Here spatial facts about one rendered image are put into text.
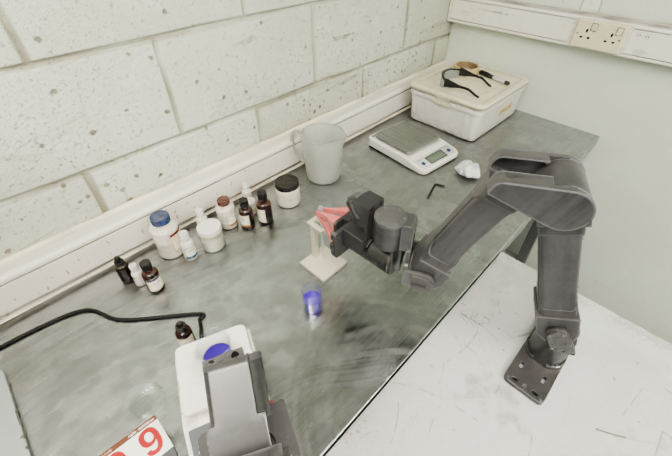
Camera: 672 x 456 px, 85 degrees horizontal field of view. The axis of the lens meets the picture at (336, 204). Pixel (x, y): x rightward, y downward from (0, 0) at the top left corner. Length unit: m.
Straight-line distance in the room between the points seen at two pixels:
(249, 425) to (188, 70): 0.77
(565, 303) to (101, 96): 0.92
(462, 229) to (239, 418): 0.39
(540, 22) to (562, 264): 1.10
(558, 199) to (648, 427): 0.47
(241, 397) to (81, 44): 0.70
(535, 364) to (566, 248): 0.29
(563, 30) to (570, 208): 1.09
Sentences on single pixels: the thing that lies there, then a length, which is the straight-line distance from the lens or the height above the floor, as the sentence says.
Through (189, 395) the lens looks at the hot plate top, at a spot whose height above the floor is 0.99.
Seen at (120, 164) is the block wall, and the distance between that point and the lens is 0.96.
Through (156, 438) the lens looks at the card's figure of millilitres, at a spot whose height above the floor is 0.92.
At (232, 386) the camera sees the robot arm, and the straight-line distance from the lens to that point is 0.37.
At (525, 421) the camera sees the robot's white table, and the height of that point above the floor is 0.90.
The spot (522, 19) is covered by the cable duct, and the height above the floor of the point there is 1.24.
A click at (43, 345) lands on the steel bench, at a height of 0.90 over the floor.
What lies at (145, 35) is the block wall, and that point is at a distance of 0.90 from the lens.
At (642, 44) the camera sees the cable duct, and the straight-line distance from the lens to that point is 1.53.
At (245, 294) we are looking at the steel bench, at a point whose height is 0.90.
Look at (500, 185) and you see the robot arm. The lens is 0.51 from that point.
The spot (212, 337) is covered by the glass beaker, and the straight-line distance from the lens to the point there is 0.65.
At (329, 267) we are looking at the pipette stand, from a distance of 0.87.
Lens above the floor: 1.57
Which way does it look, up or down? 40 degrees down
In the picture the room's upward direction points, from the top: straight up
